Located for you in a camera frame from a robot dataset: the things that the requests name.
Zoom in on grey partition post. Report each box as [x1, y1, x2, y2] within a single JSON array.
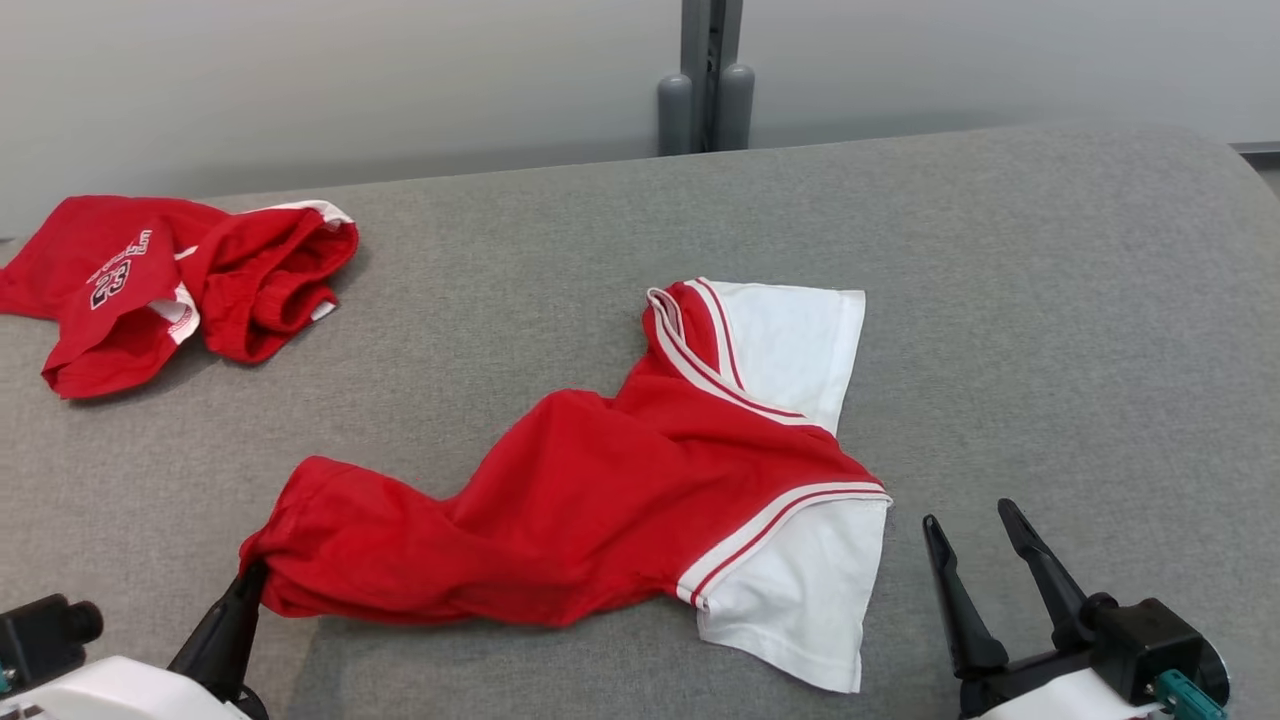
[[657, 0, 756, 157]]

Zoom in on red shorts with white trim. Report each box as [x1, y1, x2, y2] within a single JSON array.
[[0, 195, 359, 399]]

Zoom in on teal right camera connector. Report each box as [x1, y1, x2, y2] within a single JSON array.
[[1155, 670, 1229, 720]]

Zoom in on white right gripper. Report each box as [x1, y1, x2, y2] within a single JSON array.
[[922, 497, 1167, 720]]

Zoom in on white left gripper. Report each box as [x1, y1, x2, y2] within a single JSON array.
[[0, 562, 270, 720]]

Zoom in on red white-sleeved shirt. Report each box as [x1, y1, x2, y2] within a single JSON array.
[[238, 277, 893, 694]]

